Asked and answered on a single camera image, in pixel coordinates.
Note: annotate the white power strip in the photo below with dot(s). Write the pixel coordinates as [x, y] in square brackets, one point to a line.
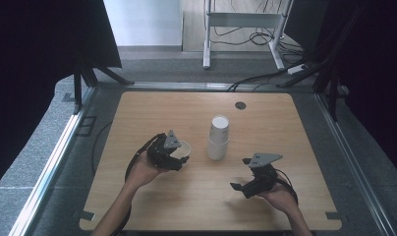
[296, 69]

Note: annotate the black tripod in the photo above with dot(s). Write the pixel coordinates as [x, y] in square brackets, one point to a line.
[85, 73]
[330, 65]

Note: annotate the person's left hand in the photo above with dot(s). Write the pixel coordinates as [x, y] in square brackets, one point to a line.
[142, 172]

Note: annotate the white paper cup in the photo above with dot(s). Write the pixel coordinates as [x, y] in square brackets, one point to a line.
[216, 151]
[219, 126]
[184, 150]

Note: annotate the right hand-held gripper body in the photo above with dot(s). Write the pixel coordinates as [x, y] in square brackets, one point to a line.
[263, 178]

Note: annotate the aluminium floor rail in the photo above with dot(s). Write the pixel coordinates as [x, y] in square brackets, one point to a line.
[353, 157]
[47, 167]
[180, 86]

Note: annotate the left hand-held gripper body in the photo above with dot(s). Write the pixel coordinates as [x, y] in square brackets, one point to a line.
[162, 154]

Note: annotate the black curtain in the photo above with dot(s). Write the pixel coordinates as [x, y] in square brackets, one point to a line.
[36, 65]
[376, 65]

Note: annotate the person's right hand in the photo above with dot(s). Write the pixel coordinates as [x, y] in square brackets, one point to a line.
[281, 198]

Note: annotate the white metal stand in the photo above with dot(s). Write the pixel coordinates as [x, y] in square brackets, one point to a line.
[242, 19]

